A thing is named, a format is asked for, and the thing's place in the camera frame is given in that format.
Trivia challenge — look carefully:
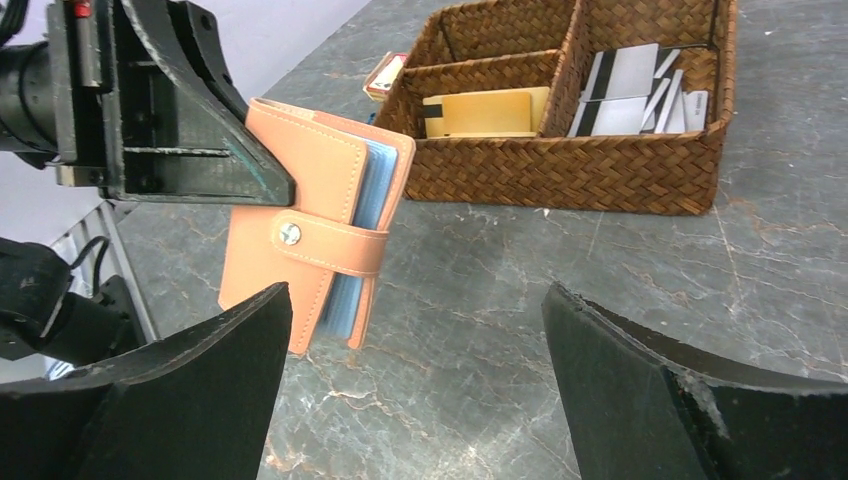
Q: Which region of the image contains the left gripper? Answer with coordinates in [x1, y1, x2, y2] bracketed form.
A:
[47, 1, 296, 206]

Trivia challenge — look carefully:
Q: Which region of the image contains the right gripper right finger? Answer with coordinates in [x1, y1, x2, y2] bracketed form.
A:
[542, 283, 847, 479]

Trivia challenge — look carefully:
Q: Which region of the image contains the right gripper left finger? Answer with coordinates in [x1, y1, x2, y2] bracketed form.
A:
[1, 282, 292, 479]

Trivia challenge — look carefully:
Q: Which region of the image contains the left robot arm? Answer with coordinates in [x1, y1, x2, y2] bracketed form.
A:
[1, 1, 296, 365]

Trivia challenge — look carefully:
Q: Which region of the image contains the silver cards pile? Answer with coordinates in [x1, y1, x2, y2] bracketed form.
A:
[568, 43, 709, 137]

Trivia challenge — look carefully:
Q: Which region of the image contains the gold cards pile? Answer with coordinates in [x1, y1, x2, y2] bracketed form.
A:
[422, 86, 550, 139]

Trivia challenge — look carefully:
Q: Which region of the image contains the brown wicker basket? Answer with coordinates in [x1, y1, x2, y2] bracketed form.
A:
[375, 1, 738, 215]

